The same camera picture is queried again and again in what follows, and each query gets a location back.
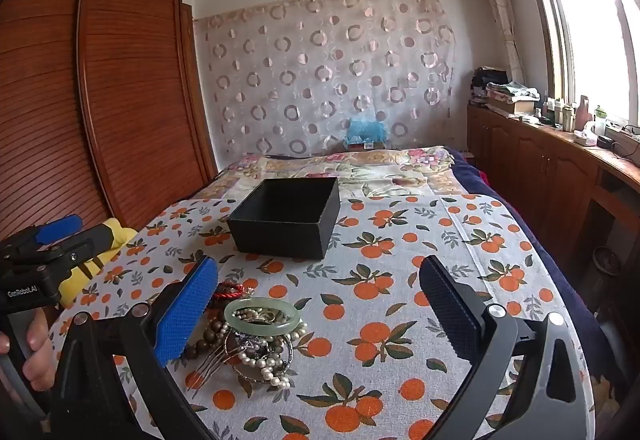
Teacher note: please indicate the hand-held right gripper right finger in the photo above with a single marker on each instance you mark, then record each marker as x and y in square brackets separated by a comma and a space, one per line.
[447, 310]

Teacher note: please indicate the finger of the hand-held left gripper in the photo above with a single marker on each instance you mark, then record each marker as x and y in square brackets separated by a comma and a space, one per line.
[85, 242]
[60, 227]

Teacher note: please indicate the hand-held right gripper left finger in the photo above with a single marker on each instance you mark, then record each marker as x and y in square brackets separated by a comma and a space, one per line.
[182, 315]

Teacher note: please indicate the metal hair comb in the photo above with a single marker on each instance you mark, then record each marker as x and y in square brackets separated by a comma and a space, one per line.
[205, 372]

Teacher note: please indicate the green jade bangle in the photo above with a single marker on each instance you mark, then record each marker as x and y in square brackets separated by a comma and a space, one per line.
[265, 327]

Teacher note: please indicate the black cardboard box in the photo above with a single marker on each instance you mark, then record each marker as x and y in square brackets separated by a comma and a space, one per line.
[280, 240]

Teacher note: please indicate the person's left hand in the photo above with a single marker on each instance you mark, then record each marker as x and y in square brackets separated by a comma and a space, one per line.
[39, 362]

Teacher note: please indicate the yellow cloth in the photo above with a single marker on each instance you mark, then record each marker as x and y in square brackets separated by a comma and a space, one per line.
[120, 235]

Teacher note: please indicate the orange fruit print cloth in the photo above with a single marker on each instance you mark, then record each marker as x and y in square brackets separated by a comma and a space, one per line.
[400, 270]

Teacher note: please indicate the dark blue blanket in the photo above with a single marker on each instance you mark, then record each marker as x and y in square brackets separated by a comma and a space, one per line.
[480, 180]

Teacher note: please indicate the brown wooden wardrobe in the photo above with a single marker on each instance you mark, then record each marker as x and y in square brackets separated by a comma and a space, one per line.
[100, 95]

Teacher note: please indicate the floral blanket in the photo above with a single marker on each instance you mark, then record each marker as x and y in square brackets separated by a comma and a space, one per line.
[390, 180]

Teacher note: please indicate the wooden cabinet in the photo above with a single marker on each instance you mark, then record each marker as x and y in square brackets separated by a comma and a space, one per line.
[540, 170]

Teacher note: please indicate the blue plastic packet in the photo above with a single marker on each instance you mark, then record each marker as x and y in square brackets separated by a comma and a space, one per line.
[365, 130]

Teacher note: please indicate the stack of books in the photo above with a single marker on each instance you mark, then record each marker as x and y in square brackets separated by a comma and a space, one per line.
[510, 106]

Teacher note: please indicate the white tissue box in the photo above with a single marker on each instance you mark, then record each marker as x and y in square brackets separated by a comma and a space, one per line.
[584, 138]

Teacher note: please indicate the black charger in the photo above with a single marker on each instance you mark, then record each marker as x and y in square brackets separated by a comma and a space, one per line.
[606, 142]

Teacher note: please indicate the pile of clothes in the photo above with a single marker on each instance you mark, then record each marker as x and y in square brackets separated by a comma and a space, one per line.
[500, 80]

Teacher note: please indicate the pink bottle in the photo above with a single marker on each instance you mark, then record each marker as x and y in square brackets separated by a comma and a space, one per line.
[584, 112]

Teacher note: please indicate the white bottle with green cap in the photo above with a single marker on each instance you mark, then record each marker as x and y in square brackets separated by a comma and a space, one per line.
[599, 122]

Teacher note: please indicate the white power strip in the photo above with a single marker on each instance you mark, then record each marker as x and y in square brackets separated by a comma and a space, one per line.
[625, 129]

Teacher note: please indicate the circle patterned sheer curtain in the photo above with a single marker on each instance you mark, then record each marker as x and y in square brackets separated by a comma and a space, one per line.
[300, 70]

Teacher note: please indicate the window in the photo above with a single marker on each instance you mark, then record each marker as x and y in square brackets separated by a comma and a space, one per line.
[585, 20]

